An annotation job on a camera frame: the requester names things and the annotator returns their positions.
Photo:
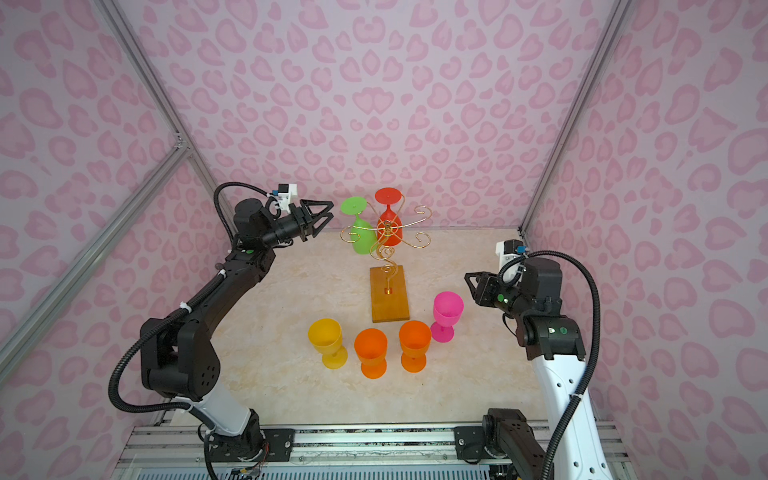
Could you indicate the orange back wine glass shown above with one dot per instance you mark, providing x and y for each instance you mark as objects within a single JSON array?
[{"x": 371, "y": 346}]

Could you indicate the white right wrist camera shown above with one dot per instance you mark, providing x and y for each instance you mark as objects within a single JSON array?
[{"x": 507, "y": 251}]

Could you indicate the aluminium frame left strut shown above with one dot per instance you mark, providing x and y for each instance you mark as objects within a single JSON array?
[{"x": 25, "y": 338}]

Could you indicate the aluminium frame post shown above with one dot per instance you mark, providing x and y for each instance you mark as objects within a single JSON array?
[
  {"x": 171, "y": 114},
  {"x": 620, "y": 13}
]

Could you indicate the pink wine glass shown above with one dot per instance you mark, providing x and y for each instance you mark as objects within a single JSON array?
[{"x": 448, "y": 308}]

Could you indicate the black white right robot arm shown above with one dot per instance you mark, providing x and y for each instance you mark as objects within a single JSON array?
[{"x": 527, "y": 290}]

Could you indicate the green wine glass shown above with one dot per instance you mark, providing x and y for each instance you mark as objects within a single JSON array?
[{"x": 361, "y": 234}]

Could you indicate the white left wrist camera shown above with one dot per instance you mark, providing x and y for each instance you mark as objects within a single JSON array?
[{"x": 284, "y": 195}]

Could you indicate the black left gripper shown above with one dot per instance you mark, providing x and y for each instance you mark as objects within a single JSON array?
[{"x": 304, "y": 221}]

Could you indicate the aluminium frame left post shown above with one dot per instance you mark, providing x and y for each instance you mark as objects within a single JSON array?
[{"x": 171, "y": 114}]

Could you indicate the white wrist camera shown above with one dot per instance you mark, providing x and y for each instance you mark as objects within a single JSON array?
[
  {"x": 507, "y": 251},
  {"x": 284, "y": 195}
]

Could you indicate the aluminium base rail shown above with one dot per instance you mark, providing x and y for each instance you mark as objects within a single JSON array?
[{"x": 331, "y": 451}]

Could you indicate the orange wine glass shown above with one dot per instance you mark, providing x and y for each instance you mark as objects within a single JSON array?
[
  {"x": 415, "y": 338},
  {"x": 371, "y": 346}
]

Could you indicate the gold wire wine glass rack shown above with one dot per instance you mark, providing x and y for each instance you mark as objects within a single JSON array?
[{"x": 389, "y": 298}]

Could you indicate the yellow wine glass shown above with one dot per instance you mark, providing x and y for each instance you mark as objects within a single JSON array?
[{"x": 326, "y": 337}]

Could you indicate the orange front wine glass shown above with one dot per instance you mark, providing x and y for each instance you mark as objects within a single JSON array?
[{"x": 415, "y": 338}]

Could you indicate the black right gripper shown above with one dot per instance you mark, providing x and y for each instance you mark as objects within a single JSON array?
[{"x": 486, "y": 286}]

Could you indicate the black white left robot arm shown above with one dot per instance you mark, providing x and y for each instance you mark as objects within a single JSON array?
[{"x": 177, "y": 358}]

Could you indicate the aluminium frame right post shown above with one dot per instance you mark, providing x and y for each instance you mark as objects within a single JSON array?
[{"x": 620, "y": 13}]

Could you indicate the red wine glass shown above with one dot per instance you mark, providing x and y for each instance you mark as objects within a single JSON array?
[{"x": 389, "y": 226}]

